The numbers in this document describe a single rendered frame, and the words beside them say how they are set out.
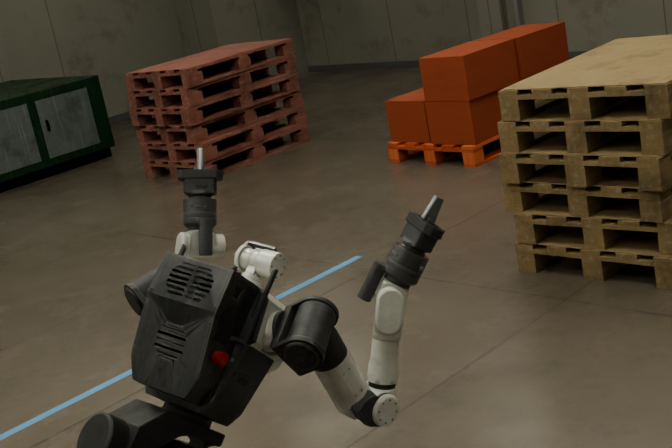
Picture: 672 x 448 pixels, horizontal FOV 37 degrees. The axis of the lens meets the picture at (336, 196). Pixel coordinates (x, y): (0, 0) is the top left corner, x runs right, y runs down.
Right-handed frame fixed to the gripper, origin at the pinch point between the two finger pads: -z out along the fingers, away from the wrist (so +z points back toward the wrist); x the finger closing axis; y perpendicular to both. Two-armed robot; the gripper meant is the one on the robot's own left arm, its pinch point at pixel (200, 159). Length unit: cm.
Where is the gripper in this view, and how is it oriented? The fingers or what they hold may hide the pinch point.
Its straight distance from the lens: 270.0
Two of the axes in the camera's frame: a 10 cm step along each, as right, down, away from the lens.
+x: 10.0, 0.0, 0.4
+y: 0.4, -1.5, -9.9
